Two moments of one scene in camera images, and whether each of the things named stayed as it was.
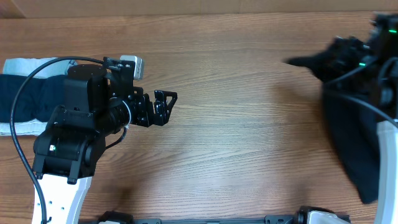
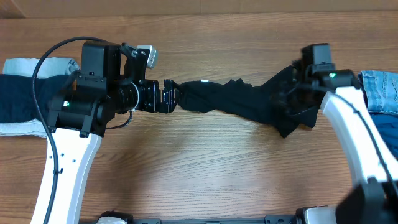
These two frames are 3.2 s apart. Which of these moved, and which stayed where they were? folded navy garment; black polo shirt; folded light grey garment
Moved: black polo shirt
Stayed: folded navy garment; folded light grey garment
